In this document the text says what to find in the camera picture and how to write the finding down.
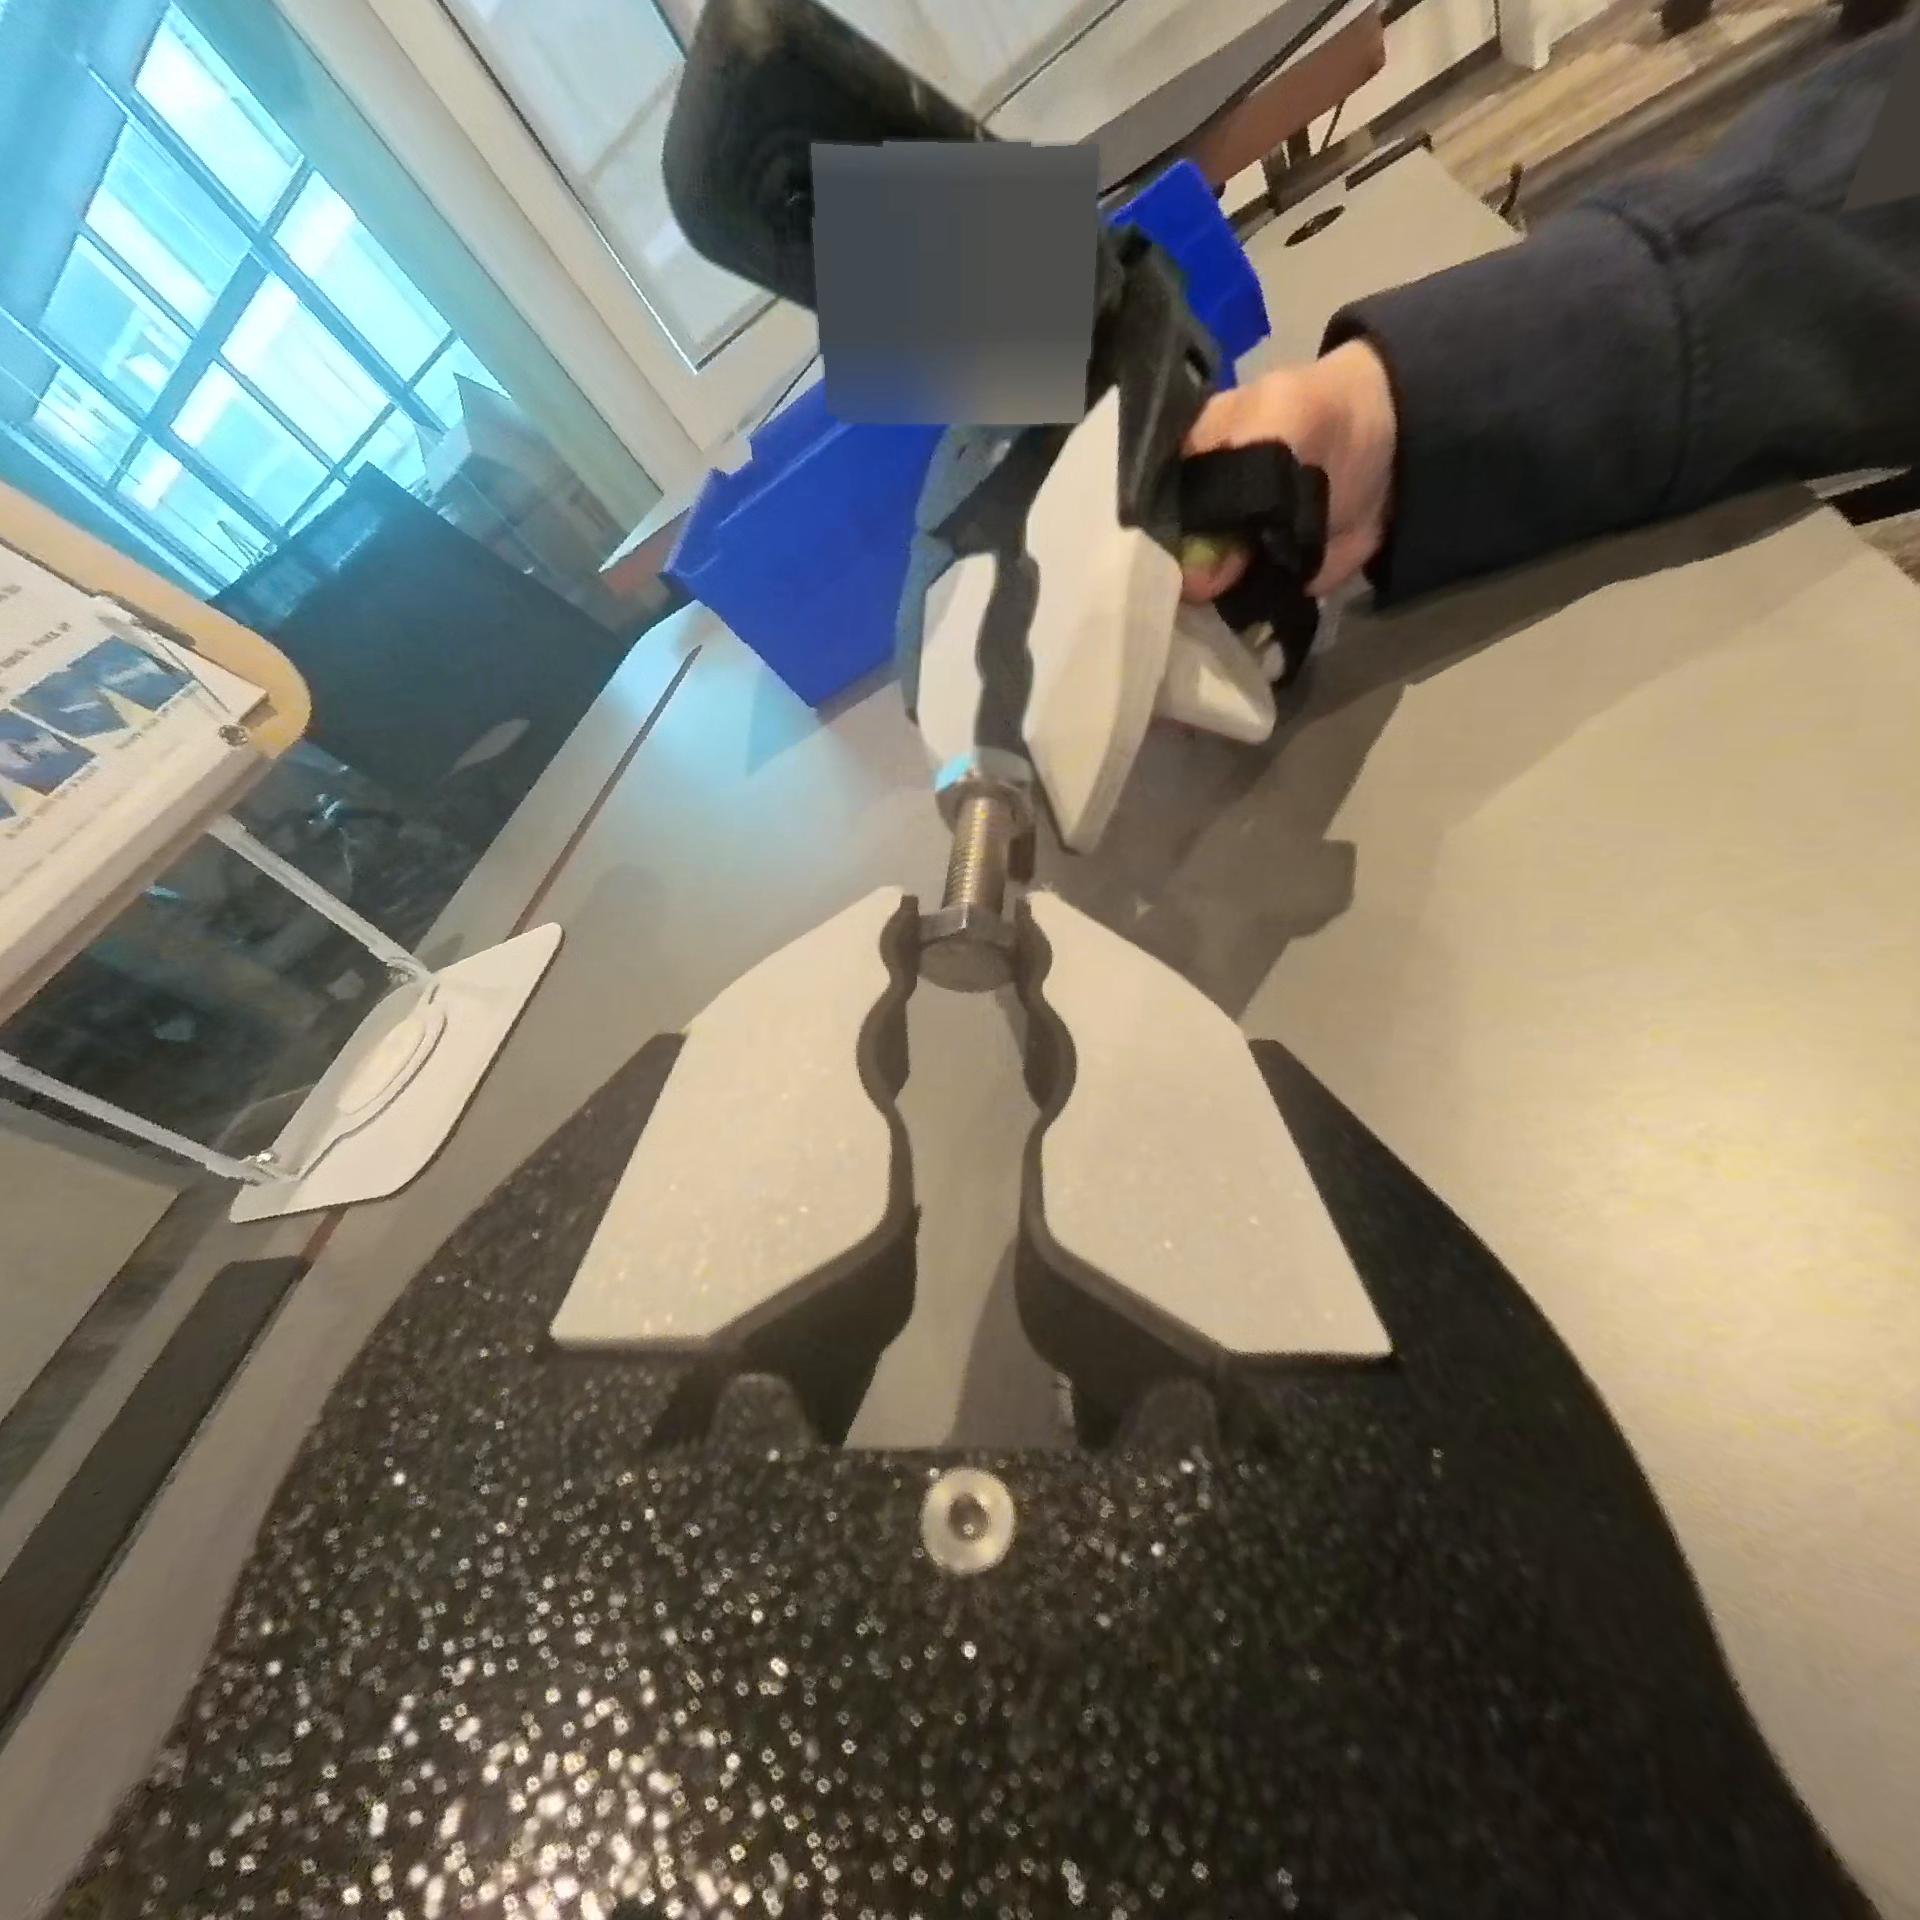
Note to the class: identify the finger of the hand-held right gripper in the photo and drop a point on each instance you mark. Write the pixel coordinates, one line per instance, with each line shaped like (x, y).
(1103, 644)
(948, 668)

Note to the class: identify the rounded wooden board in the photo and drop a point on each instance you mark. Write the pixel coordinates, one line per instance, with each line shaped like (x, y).
(284, 699)

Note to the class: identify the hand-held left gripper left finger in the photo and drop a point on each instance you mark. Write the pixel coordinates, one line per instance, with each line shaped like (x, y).
(751, 1170)

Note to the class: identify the pale cardboard box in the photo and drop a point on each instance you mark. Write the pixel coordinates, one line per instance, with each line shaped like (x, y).
(503, 443)

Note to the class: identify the brown wooden table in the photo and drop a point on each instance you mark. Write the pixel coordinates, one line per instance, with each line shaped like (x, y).
(1291, 90)

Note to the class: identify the gridded window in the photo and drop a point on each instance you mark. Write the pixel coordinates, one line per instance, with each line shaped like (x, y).
(225, 300)

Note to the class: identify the person's right forearm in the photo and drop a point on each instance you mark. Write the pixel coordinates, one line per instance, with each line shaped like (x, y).
(1651, 345)

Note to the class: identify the white document stand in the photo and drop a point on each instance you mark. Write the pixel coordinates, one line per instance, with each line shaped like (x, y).
(450, 1021)

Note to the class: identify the steel bolt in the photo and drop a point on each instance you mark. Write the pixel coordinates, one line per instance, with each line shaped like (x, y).
(974, 884)

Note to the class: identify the person's right hand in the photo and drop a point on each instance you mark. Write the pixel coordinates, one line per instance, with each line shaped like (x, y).
(1342, 434)

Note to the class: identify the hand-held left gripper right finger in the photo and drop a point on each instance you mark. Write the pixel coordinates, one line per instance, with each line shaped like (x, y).
(1200, 1185)

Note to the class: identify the black mesh office chair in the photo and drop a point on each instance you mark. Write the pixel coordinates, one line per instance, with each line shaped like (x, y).
(404, 644)

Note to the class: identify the grey wood-edged table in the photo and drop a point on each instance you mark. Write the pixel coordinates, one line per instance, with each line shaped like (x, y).
(644, 549)

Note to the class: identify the blue plastic bin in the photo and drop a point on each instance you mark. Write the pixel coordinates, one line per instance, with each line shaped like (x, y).
(794, 554)

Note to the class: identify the white framed glass panel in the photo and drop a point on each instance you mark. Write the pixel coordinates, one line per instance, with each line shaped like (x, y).
(601, 150)

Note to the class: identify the printed instruction sheet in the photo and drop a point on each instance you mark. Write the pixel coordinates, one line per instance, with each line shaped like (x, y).
(74, 704)

